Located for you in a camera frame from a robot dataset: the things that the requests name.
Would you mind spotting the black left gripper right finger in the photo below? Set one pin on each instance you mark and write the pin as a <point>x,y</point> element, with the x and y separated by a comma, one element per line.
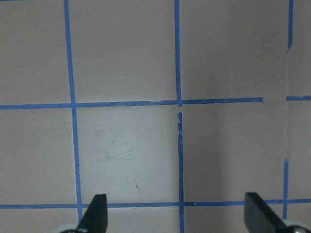
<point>260,218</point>

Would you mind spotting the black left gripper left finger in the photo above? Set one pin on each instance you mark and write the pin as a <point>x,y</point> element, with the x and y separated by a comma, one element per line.
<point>94,220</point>

